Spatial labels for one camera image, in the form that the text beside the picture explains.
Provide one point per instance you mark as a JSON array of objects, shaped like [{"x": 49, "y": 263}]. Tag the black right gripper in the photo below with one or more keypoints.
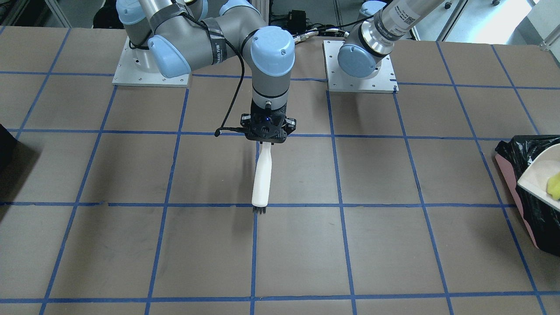
[{"x": 290, "y": 125}]

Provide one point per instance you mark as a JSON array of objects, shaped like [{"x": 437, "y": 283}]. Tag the white hand brush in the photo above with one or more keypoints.
[{"x": 262, "y": 179}]

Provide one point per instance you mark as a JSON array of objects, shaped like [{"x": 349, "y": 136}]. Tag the white plastic dustpan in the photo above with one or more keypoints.
[{"x": 534, "y": 179}]

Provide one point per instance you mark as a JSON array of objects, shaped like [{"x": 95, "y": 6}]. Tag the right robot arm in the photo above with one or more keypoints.
[{"x": 173, "y": 38}]

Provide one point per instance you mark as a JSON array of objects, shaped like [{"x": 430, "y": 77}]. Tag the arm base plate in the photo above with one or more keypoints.
[
  {"x": 350, "y": 68},
  {"x": 138, "y": 68}
]

